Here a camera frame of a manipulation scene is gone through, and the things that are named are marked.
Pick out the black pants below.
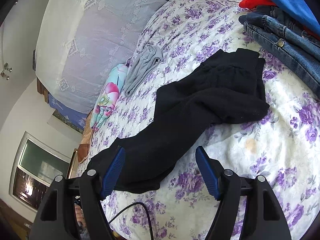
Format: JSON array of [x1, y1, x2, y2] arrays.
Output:
[[87, 49, 269, 198]]

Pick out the brown pillow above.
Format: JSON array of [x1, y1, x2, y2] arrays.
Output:
[[77, 111, 93, 164]]

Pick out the purple floral bedspread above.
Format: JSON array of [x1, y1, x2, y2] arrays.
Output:
[[89, 0, 319, 239]]

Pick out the blue patterned bedding bundle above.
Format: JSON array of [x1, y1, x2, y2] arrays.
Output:
[[48, 94, 87, 130]]

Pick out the turquoise floral folded quilt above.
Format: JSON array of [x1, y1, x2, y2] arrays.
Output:
[[90, 64, 128, 130]]

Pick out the blue denim jeans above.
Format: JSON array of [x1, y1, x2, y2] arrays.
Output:
[[239, 5, 319, 96]]

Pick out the grey folded garment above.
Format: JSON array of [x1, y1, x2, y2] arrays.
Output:
[[123, 45, 163, 98]]

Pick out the lavender lace-covered headboard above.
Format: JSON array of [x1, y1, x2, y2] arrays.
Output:
[[35, 0, 168, 113]]

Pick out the red garment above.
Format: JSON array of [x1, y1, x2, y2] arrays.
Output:
[[239, 0, 319, 41]]

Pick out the blue garment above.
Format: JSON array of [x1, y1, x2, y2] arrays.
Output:
[[271, 0, 319, 36]]

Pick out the window with white frame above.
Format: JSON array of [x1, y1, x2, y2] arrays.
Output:
[[9, 132, 71, 212]]

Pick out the black cable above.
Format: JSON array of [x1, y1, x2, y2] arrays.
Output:
[[107, 201, 155, 240]]

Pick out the wall coat hooks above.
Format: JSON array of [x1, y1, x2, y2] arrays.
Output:
[[1, 62, 12, 80]]

